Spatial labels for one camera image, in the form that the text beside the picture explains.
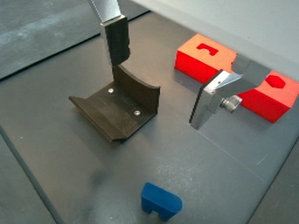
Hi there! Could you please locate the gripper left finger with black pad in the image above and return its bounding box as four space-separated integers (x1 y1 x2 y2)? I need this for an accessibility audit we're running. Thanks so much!
88 0 132 67

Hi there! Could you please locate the red foam shape board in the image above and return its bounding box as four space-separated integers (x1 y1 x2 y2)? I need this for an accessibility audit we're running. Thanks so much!
175 34 299 128

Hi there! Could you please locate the black curved holder bracket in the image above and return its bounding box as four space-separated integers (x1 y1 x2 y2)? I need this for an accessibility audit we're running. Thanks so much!
69 66 160 142

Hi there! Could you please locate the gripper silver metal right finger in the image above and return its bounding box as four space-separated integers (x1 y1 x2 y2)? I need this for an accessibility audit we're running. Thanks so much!
189 54 271 130

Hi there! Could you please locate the blue square-circle peg object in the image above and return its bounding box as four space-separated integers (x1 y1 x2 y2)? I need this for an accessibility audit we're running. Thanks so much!
140 182 183 221

